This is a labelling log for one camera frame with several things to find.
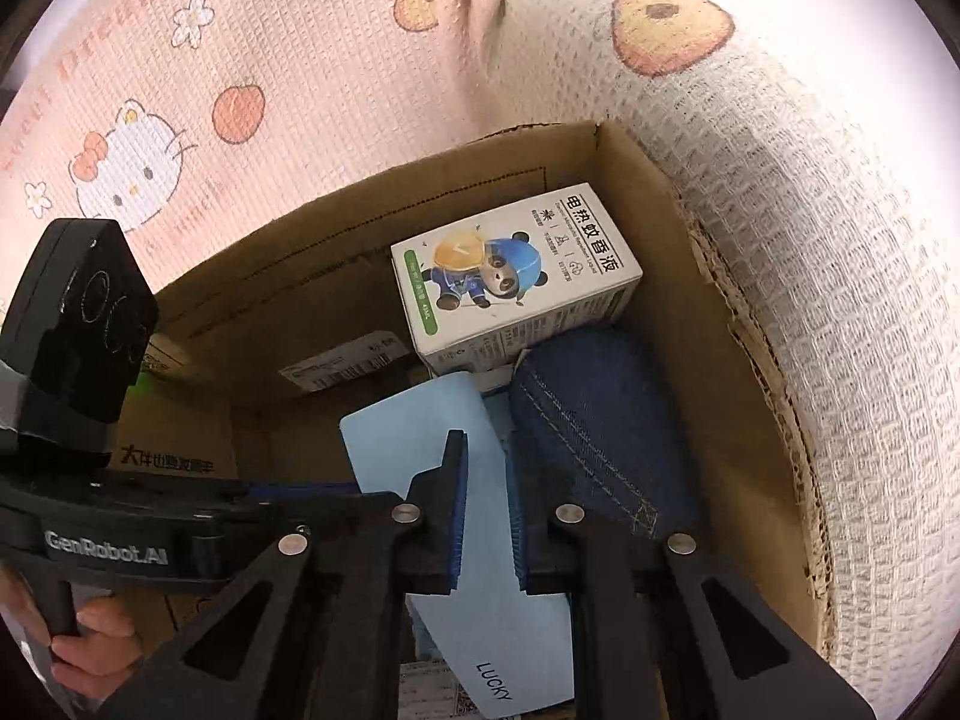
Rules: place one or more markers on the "dark blue denim pouch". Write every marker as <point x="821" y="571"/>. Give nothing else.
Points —
<point x="600" y="420"/>

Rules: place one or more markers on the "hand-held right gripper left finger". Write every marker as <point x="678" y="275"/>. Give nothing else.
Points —
<point x="457" y="525"/>

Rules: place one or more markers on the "pink printed blanket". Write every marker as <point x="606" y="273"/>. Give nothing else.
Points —
<point x="300" y="52"/>

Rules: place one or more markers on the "brown cardboard box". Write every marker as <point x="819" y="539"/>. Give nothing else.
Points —
<point x="750" y="427"/>

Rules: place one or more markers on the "person's left hand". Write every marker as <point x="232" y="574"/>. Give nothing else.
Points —
<point x="105" y="626"/>

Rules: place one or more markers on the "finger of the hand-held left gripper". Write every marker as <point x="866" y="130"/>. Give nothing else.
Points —
<point x="330" y="501"/>

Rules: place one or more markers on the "white box with panda print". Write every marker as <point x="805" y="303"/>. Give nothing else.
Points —
<point x="510" y="262"/>

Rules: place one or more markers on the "light blue box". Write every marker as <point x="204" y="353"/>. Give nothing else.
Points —
<point x="487" y="540"/>

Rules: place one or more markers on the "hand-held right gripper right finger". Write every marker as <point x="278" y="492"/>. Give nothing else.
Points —
<point x="517" y="540"/>

